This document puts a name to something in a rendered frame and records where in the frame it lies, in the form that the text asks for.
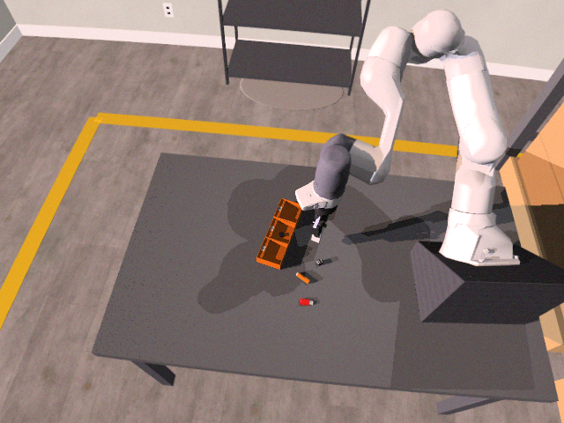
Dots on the orange rack of bins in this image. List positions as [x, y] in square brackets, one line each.
[274, 247]

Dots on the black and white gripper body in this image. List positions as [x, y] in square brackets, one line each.
[324, 211]

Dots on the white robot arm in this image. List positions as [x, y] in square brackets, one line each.
[472, 231]

